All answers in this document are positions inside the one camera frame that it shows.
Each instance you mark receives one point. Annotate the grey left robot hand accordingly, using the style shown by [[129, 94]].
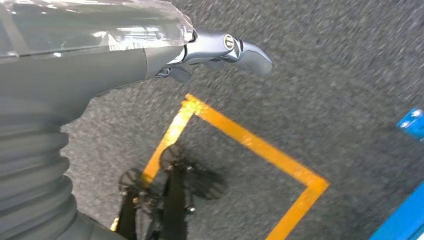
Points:
[[82, 66]]

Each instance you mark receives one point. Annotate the blue metal shelf rack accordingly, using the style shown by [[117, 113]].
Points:
[[404, 222]]

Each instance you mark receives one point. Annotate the black wheeled base frame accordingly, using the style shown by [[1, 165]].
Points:
[[174, 202]]

